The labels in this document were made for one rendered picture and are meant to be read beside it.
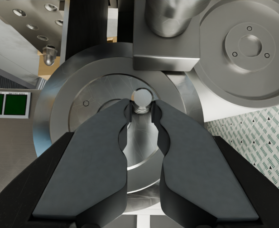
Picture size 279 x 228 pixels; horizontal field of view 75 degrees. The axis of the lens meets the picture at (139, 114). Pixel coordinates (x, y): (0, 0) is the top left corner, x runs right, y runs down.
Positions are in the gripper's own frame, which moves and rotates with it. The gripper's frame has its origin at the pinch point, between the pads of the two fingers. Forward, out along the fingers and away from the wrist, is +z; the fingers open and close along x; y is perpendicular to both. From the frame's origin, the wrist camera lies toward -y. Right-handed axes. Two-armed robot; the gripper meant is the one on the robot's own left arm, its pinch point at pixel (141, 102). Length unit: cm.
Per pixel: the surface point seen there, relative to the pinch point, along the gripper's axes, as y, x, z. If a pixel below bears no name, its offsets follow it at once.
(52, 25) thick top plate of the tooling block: -0.1, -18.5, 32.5
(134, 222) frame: 49, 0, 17
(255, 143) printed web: 10.2, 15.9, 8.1
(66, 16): -3.9, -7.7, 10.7
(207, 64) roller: -0.7, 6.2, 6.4
